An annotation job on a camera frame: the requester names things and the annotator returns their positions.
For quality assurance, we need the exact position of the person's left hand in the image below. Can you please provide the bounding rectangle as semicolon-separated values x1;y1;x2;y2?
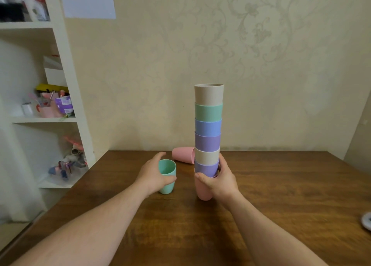
134;151;177;198

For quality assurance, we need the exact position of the person's right hand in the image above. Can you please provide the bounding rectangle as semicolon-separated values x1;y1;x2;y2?
194;153;243;211

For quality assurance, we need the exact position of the green plastic cup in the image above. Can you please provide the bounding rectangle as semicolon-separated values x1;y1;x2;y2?
194;102;224;123
158;159;177;195

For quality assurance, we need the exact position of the pink plastic cup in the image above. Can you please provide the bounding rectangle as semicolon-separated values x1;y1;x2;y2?
194;170;215;201
171;147;196;165

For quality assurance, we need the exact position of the purple plastic cup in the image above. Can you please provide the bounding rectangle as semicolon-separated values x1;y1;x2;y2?
194;158;220;179
194;132;222;152

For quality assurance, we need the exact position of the beige plastic cup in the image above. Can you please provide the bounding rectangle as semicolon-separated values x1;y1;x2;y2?
194;146;221;166
194;83;225;106

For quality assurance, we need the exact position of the blue plastic cup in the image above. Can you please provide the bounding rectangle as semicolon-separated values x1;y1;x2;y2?
194;117;223;137

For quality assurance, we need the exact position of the person's left forearm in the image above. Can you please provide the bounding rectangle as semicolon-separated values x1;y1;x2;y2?
11;183;147;266

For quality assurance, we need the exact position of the person's right forearm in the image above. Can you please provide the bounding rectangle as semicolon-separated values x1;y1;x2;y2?
226;192;328;266

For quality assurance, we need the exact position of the purple printed container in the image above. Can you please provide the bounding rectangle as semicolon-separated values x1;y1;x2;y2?
55;96;74;115

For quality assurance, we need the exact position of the pink storage container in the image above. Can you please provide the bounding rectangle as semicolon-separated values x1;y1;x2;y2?
36;92;63;118

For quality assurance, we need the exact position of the yellow flat item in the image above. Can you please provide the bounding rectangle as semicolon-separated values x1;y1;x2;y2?
36;84;69;93

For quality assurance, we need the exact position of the white cardboard box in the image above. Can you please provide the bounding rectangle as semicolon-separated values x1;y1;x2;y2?
43;55;68;87

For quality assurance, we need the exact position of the white shelf unit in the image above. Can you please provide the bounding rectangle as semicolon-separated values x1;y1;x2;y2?
0;0;96;223

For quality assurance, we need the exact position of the white game controller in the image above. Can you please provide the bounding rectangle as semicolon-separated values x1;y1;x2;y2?
361;212;371;232

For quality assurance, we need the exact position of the white paper sheet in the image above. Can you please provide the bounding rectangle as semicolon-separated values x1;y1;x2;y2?
57;0;116;20

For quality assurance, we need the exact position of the white bottle with red cap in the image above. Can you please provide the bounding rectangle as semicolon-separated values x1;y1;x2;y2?
24;0;50;21

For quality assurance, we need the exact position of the black box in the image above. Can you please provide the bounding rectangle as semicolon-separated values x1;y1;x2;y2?
0;3;25;22

